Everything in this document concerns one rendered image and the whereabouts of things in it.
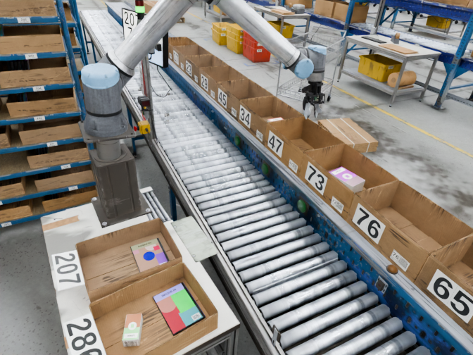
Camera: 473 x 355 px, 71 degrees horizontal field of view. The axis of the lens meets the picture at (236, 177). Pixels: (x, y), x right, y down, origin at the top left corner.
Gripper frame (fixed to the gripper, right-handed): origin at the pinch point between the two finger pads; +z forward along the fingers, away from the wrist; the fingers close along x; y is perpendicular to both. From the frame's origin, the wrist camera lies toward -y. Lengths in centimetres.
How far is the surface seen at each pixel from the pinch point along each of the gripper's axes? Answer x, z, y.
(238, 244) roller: -57, 45, 36
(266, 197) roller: -29, 43, 6
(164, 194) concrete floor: -80, 103, -116
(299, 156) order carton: -11.3, 17.9, 10.2
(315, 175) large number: -9.9, 22.6, 25.4
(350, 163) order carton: 18.1, 25.5, 16.9
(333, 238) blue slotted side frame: -11, 46, 48
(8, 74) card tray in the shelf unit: -160, -23, -89
